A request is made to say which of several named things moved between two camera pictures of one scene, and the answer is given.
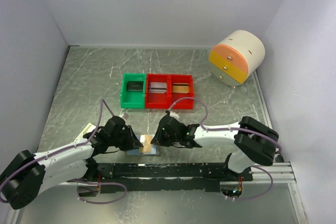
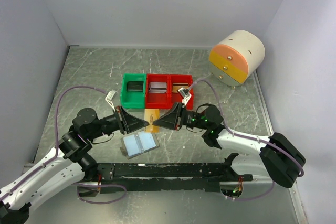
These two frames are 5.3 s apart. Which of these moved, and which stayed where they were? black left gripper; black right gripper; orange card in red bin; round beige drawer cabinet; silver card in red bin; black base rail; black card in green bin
Moved: black right gripper; black left gripper
Stayed: orange card in red bin; black base rail; round beige drawer cabinet; silver card in red bin; black card in green bin
